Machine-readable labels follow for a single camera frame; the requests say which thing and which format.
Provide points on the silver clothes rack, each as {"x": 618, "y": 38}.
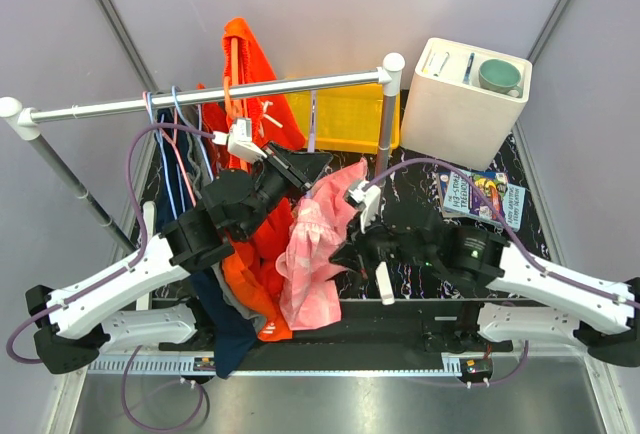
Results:
{"x": 24, "y": 123}

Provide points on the blue pen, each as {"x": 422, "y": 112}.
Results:
{"x": 469, "y": 65}

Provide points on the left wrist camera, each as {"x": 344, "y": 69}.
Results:
{"x": 239, "y": 141}

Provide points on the pink patterned shorts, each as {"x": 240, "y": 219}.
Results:
{"x": 309, "y": 298}

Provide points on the white pen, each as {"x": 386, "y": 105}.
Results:
{"x": 438, "y": 63}

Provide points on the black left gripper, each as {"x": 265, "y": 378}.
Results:
{"x": 313, "y": 162}

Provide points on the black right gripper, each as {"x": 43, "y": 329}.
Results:
{"x": 355, "y": 254}

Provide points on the black marble table mat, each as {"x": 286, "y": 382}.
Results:
{"x": 416, "y": 183}

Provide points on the treehouse children's book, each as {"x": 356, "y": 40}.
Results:
{"x": 459, "y": 200}

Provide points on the lilac wire clothes hanger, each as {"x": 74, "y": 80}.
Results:
{"x": 311, "y": 142}

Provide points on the yellow plastic crate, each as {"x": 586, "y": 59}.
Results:
{"x": 348, "y": 119}

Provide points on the navy blue garment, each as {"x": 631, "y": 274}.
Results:
{"x": 221, "y": 327}

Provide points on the grey garment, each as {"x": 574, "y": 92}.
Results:
{"x": 200, "y": 174}

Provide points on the white storage box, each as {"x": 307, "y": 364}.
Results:
{"x": 462, "y": 124}

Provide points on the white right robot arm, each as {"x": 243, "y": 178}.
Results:
{"x": 566, "y": 307}

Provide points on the teal ceramic cup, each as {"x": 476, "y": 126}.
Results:
{"x": 499, "y": 76}

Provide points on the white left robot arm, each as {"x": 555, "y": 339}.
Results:
{"x": 78, "y": 323}

